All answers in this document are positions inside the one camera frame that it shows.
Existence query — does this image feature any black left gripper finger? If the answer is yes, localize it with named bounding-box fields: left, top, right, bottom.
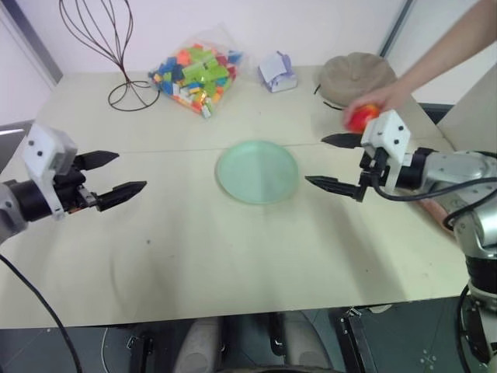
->
left=75, top=150, right=120, bottom=171
left=94, top=180, right=148, bottom=213

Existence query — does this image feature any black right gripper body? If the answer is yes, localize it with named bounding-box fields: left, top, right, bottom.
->
left=358, top=148, right=390, bottom=190

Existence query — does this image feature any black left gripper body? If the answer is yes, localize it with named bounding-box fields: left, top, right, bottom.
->
left=53, top=155, right=99, bottom=214

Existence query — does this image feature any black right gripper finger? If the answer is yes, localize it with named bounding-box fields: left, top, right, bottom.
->
left=321, top=132, right=364, bottom=149
left=304, top=175, right=367, bottom=203

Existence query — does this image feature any red yellow round fruit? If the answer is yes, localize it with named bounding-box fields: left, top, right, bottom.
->
left=343, top=103, right=381, bottom=133

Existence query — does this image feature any light green round plate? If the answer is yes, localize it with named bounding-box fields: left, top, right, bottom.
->
left=215, top=140, right=300, bottom=205

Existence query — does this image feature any person's bare hand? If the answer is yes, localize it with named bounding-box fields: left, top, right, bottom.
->
left=342, top=82, right=413, bottom=118

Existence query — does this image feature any beige fabric hat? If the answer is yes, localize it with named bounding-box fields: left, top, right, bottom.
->
left=313, top=51, right=398, bottom=107

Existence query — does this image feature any pink long object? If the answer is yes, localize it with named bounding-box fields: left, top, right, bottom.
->
left=416, top=197, right=454, bottom=231

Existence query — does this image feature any white purple tissue pack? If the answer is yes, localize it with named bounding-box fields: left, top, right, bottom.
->
left=257, top=50, right=300, bottom=95

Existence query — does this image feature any beige board panel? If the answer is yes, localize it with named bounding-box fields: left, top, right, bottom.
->
left=436, top=64, right=497, bottom=153

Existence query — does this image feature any clear bag of colourful bricks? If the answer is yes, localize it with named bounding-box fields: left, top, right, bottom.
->
left=148, top=23, right=250, bottom=121

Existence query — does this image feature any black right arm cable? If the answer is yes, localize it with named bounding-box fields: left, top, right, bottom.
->
left=371, top=176, right=497, bottom=232

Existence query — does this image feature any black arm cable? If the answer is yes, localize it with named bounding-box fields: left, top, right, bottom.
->
left=0, top=253, right=85, bottom=373
left=371, top=176, right=497, bottom=232

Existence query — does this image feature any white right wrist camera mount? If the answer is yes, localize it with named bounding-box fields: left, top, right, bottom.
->
left=360, top=110, right=412, bottom=192

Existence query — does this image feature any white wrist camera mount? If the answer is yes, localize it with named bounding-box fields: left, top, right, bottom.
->
left=23, top=123, right=78, bottom=221
left=360, top=110, right=412, bottom=192

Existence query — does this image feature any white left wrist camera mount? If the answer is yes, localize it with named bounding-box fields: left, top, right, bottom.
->
left=23, top=123, right=78, bottom=221

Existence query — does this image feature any dark wire hat stand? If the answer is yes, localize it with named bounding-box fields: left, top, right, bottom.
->
left=58, top=0, right=162, bottom=112

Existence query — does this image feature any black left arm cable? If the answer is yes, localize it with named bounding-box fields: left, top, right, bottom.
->
left=0, top=253, right=85, bottom=373

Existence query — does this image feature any black table frame leg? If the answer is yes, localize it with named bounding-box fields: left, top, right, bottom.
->
left=339, top=308, right=370, bottom=373

